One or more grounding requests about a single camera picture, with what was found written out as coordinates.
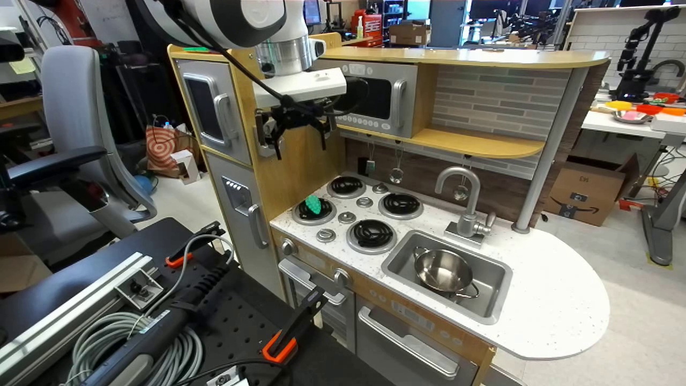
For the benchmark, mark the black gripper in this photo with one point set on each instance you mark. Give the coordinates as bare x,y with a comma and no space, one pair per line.
276,120

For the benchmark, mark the green toy object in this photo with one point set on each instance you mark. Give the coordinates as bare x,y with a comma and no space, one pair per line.
314,204

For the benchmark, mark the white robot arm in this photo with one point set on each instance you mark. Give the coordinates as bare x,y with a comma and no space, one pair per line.
267,40

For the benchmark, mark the black burner under green object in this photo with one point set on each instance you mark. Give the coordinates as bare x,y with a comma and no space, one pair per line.
304,214

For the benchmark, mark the steel pot in sink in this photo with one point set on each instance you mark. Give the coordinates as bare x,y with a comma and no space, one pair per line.
443,270

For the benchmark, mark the grey toy sink basin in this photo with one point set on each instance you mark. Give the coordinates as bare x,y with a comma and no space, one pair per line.
490,285

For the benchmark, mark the black burner far left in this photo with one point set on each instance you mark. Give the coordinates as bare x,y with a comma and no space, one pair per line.
345,187

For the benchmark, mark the grey toy microwave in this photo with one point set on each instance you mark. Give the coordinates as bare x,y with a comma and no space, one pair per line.
381,96

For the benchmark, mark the grey toy oven door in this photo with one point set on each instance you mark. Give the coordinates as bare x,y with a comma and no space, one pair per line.
216,106

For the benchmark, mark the black burner far right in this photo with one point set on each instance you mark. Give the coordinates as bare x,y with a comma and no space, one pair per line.
400,207

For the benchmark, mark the black burner near right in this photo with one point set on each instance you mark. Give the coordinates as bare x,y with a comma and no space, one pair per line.
371,236

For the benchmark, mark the toy kitchen play set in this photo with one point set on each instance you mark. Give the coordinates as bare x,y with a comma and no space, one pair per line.
501,114

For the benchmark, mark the silver toy faucet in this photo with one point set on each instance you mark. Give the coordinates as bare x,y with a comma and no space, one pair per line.
468,223

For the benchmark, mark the orange black clamp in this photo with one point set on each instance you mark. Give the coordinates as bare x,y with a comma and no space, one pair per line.
284,343

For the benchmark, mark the grey office chair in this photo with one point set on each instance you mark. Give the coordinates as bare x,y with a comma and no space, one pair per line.
86,161

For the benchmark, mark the cardboard box on floor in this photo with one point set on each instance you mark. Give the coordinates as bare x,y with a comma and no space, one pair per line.
587,189

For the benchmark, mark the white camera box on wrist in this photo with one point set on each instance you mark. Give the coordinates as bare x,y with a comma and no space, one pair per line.
312,87

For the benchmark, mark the silver aluminium rail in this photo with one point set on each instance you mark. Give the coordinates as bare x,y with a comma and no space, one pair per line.
46,342

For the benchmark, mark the black cable connector handle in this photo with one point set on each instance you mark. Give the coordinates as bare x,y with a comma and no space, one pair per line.
164,348

